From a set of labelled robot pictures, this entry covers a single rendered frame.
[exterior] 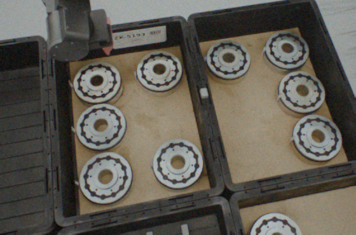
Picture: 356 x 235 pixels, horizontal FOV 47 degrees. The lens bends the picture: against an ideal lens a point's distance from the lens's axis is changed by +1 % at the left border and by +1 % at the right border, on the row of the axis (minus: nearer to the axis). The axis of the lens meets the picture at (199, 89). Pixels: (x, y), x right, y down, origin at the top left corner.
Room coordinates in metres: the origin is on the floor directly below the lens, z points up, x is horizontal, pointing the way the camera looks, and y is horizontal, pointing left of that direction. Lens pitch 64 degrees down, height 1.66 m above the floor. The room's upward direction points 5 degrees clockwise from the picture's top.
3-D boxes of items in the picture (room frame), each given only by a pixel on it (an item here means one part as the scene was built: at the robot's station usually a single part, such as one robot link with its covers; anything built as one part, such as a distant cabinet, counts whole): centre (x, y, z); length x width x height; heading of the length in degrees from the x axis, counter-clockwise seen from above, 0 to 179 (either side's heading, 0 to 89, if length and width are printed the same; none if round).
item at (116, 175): (0.18, 0.17, 0.86); 0.05 x 0.05 x 0.01
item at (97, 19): (0.39, 0.22, 1.07); 0.10 x 0.07 x 0.07; 106
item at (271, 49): (0.51, -0.20, 0.86); 0.10 x 0.10 x 0.01
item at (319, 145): (0.30, -0.26, 0.86); 0.05 x 0.05 x 0.01
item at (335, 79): (0.39, -0.15, 0.87); 0.40 x 0.30 x 0.11; 16
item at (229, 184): (0.39, -0.15, 0.92); 0.40 x 0.30 x 0.02; 16
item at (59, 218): (0.30, 0.13, 0.92); 0.40 x 0.30 x 0.02; 16
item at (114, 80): (0.39, 0.22, 0.86); 0.10 x 0.10 x 0.01
